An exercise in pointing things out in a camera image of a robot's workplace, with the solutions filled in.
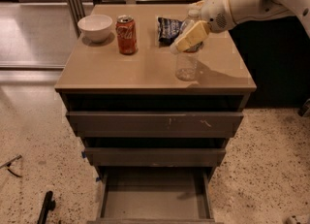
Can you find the white ceramic bowl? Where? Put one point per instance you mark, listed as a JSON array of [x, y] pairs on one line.
[[95, 28]]

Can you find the orange soda can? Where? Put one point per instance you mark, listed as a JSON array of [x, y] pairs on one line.
[[126, 34]]

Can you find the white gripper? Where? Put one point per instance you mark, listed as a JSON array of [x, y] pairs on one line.
[[217, 12]]

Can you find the clear plastic water bottle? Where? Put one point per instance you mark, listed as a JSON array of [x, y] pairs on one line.
[[186, 62]]

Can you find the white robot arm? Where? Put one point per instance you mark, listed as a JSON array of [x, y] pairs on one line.
[[260, 10]]

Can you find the black tool on floor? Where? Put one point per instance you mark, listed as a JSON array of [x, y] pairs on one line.
[[49, 204]]

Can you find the tan drawer cabinet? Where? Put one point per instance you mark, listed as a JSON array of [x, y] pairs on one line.
[[98, 78]]

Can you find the open bottom drawer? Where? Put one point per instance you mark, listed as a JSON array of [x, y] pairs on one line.
[[140, 195]]

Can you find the blue chip bag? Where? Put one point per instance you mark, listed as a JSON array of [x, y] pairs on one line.
[[168, 30]]

